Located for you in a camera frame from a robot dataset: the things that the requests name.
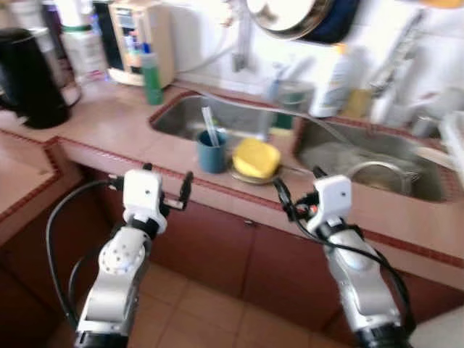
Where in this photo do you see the white curved hose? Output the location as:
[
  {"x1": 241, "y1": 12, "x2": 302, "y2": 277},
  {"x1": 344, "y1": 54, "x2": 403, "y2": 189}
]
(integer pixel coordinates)
[{"x1": 174, "y1": 25, "x2": 244, "y2": 73}]

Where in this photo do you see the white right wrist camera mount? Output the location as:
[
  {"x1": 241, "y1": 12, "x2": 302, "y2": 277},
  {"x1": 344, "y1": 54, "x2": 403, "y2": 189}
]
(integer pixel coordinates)
[{"x1": 303, "y1": 175, "x2": 353, "y2": 234}]

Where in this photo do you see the white detergent bottle yellow cap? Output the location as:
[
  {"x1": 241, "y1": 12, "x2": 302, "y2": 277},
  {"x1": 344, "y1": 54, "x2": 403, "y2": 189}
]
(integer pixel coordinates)
[{"x1": 310, "y1": 43, "x2": 356, "y2": 119}]

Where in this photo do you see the metal wall tap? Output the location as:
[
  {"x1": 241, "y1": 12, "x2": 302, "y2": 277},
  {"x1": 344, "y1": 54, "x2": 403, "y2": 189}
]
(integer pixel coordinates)
[{"x1": 231, "y1": 0, "x2": 252, "y2": 72}]

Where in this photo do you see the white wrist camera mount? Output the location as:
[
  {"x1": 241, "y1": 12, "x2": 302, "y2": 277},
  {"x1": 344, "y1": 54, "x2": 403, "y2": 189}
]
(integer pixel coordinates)
[
  {"x1": 303, "y1": 175, "x2": 353, "y2": 234},
  {"x1": 122, "y1": 168, "x2": 169, "y2": 234}
]

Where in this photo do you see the dark red cabinet door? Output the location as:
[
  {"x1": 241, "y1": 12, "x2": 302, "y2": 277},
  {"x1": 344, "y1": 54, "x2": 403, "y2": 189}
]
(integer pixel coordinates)
[
  {"x1": 145, "y1": 185, "x2": 254, "y2": 298},
  {"x1": 243, "y1": 217, "x2": 349, "y2": 312}
]

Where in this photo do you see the blue straw green tip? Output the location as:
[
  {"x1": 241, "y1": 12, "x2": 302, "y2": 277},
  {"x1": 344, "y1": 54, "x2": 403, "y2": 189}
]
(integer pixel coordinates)
[{"x1": 206, "y1": 107, "x2": 220, "y2": 148}]

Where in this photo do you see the chrome sink faucet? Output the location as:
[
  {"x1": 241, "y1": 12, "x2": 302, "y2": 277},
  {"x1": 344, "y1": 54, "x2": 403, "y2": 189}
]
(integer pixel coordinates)
[{"x1": 368, "y1": 11, "x2": 428, "y2": 124}]

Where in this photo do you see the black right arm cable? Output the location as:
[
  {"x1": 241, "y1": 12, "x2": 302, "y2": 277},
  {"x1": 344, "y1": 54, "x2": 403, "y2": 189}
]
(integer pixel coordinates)
[{"x1": 275, "y1": 181, "x2": 418, "y2": 336}]

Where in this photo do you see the steel strainer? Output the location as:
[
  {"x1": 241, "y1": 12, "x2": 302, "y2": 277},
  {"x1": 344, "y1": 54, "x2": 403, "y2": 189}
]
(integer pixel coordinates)
[{"x1": 348, "y1": 161, "x2": 421, "y2": 196}]

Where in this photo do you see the teal cup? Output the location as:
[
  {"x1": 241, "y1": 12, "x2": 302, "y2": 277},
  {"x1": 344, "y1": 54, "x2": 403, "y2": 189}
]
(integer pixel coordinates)
[{"x1": 196, "y1": 129, "x2": 228, "y2": 175}]

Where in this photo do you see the steel cup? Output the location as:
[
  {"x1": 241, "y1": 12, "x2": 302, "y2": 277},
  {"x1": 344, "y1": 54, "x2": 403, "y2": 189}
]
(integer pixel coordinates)
[{"x1": 410, "y1": 112, "x2": 439, "y2": 138}]

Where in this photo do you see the black electric kettle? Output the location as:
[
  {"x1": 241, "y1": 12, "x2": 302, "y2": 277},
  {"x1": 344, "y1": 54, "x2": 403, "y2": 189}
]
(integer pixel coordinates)
[{"x1": 0, "y1": 28, "x2": 72, "y2": 130}]

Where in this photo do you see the white cloth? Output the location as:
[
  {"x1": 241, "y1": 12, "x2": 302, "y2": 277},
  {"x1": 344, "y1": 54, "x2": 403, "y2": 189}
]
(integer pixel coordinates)
[{"x1": 410, "y1": 304, "x2": 464, "y2": 348}]

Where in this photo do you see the white long hose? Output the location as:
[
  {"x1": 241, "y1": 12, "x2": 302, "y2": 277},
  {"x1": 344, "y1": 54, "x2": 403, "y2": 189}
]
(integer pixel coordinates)
[{"x1": 181, "y1": 91, "x2": 363, "y2": 149}]

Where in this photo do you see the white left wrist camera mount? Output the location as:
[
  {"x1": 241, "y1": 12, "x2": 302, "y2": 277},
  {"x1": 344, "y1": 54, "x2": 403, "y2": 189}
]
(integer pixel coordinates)
[{"x1": 122, "y1": 168, "x2": 169, "y2": 234}]

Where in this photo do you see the steel plate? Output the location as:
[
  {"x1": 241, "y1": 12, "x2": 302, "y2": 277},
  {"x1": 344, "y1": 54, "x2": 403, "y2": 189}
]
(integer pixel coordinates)
[{"x1": 231, "y1": 165, "x2": 285, "y2": 186}]

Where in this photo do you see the cream spatula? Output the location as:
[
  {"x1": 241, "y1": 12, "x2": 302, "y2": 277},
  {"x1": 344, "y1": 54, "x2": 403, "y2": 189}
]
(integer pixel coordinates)
[{"x1": 417, "y1": 145, "x2": 457, "y2": 171}]

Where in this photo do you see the white toothbrush cup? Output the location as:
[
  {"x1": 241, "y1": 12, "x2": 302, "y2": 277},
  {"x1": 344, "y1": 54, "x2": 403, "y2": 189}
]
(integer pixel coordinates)
[{"x1": 265, "y1": 62, "x2": 292, "y2": 102}]

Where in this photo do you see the silver metal straw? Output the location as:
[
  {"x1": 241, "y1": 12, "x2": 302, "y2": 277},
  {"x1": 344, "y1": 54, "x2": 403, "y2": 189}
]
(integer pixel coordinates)
[{"x1": 201, "y1": 106, "x2": 215, "y2": 148}]

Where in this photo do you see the white dish rack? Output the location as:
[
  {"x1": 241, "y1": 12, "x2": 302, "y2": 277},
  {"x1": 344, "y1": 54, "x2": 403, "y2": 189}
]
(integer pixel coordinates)
[{"x1": 439, "y1": 109, "x2": 464, "y2": 191}]

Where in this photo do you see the green yellow sponge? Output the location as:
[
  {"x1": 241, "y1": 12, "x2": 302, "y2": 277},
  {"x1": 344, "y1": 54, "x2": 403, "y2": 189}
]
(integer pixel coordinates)
[{"x1": 270, "y1": 112, "x2": 294, "y2": 137}]

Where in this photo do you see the white jar green band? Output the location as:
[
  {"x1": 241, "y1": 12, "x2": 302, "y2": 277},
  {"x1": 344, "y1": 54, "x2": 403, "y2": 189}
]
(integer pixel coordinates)
[{"x1": 57, "y1": 0, "x2": 109, "y2": 84}]

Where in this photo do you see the steel sink basin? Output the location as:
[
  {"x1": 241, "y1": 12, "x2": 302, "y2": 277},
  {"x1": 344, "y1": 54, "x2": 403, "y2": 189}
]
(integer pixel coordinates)
[
  {"x1": 150, "y1": 93, "x2": 305, "y2": 146},
  {"x1": 294, "y1": 116, "x2": 454, "y2": 204}
]

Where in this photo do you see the beige water purifier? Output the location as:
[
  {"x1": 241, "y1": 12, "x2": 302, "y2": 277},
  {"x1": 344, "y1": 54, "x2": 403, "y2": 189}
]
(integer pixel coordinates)
[{"x1": 94, "y1": 0, "x2": 176, "y2": 88}]

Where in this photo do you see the green dish soap bottle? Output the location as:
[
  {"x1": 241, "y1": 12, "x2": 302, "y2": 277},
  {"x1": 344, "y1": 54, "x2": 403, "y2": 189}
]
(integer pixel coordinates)
[{"x1": 140, "y1": 42, "x2": 165, "y2": 107}]

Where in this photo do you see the steel wok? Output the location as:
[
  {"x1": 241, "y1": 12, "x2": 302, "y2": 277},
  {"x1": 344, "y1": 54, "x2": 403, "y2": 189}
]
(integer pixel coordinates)
[{"x1": 245, "y1": 0, "x2": 336, "y2": 41}]

